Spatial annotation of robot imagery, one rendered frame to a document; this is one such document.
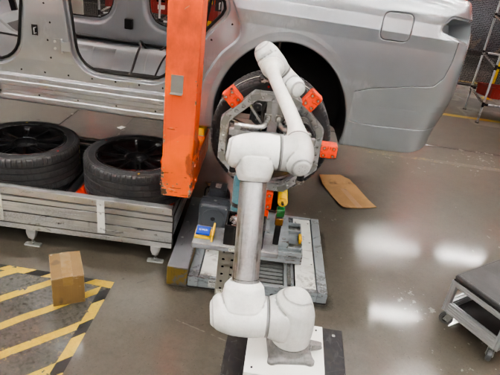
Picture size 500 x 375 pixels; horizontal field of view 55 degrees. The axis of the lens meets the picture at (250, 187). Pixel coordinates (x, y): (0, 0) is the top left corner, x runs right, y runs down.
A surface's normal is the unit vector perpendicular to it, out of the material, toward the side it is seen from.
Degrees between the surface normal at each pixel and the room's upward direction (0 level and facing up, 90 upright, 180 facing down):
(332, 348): 0
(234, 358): 0
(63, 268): 0
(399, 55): 90
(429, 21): 90
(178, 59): 90
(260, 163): 72
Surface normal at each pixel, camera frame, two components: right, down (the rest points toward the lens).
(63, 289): 0.38, 0.47
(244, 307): 0.08, 0.02
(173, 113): -0.06, 0.45
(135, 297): 0.11, -0.88
